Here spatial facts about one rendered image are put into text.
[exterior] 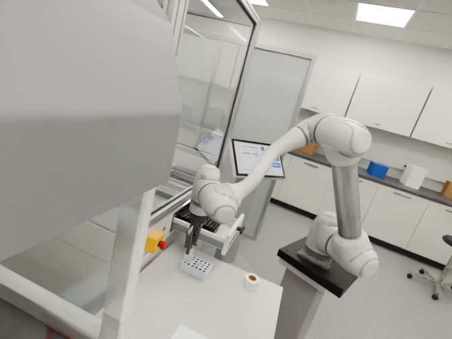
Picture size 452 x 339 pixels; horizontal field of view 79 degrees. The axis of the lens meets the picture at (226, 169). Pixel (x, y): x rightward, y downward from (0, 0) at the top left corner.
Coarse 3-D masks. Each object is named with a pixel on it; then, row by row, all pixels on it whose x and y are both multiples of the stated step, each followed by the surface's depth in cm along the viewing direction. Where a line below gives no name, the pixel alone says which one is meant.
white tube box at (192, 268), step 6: (192, 258) 125; (198, 258) 126; (180, 264) 121; (186, 264) 120; (192, 264) 121; (204, 264) 123; (210, 264) 125; (186, 270) 120; (192, 270) 119; (198, 270) 118; (204, 270) 120; (210, 270) 124; (198, 276) 119; (204, 276) 118
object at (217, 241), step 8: (176, 224) 136; (184, 224) 134; (224, 224) 155; (232, 224) 153; (184, 232) 135; (200, 232) 133; (208, 232) 131; (224, 232) 147; (200, 240) 133; (208, 240) 132; (216, 240) 131; (224, 240) 130
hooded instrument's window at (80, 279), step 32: (96, 224) 39; (128, 224) 47; (32, 256) 30; (64, 256) 35; (96, 256) 41; (128, 256) 51; (0, 288) 27; (32, 288) 32; (64, 288) 37; (96, 288) 44; (128, 288) 56; (0, 320) 29; (32, 320) 33; (64, 320) 39; (96, 320) 48
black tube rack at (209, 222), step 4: (188, 204) 153; (184, 208) 147; (188, 208) 149; (180, 212) 142; (184, 212) 143; (188, 212) 144; (176, 216) 143; (180, 216) 139; (184, 216) 139; (188, 216) 140; (184, 220) 141; (188, 220) 142; (208, 220) 141; (212, 220) 142; (204, 224) 136; (208, 224) 137; (212, 224) 138; (220, 224) 147; (204, 228) 139; (208, 228) 139; (216, 228) 141; (212, 232) 137
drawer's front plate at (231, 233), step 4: (240, 216) 149; (240, 220) 144; (236, 224) 139; (240, 224) 149; (232, 228) 134; (236, 228) 138; (232, 232) 130; (236, 232) 144; (228, 236) 126; (232, 236) 134; (228, 240) 127; (224, 244) 128; (228, 244) 130; (224, 248) 128; (228, 248) 134; (224, 252) 129
